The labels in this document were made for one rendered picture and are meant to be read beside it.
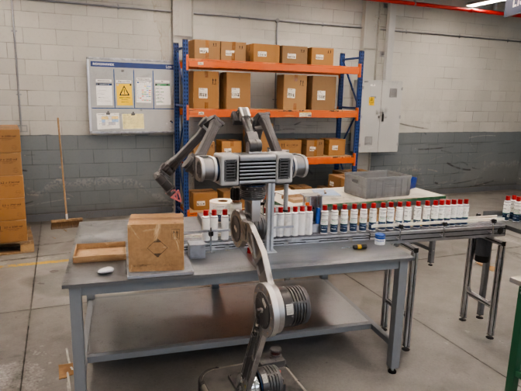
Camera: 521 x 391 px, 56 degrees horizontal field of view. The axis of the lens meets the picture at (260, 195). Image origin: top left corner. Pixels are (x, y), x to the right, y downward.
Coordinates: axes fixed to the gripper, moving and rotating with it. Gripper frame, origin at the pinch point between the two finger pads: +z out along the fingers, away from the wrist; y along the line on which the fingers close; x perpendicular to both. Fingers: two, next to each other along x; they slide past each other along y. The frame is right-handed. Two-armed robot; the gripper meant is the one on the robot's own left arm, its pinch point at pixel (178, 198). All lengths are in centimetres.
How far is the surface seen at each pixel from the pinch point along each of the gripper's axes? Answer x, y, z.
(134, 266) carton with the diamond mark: 44, -31, 2
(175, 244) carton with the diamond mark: 19.7, -36.5, 7.1
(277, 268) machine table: -14, -47, 57
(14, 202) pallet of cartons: 120, 297, -30
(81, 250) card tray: 66, 23, -10
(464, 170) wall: -483, 429, 478
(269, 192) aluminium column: -44, -19, 30
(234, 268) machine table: 4, -39, 42
